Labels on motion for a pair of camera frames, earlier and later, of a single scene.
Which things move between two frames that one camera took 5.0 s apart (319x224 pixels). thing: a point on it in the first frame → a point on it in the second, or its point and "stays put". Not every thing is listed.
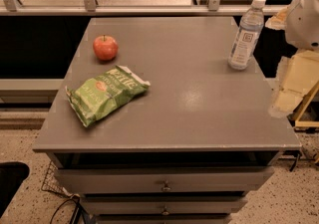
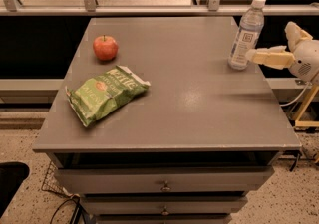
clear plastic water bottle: (249, 30) stays put
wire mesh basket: (53, 182) stays put
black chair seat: (12, 175) stays put
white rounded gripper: (304, 19) → (307, 59)
